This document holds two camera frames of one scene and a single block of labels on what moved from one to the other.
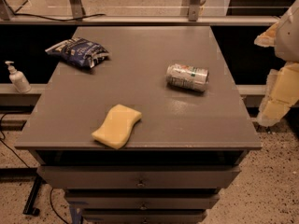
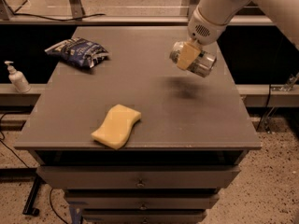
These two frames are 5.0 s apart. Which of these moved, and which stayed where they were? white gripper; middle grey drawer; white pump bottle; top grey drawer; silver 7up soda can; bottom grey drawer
Moved: silver 7up soda can; white gripper
Stayed: bottom grey drawer; middle grey drawer; top grey drawer; white pump bottle
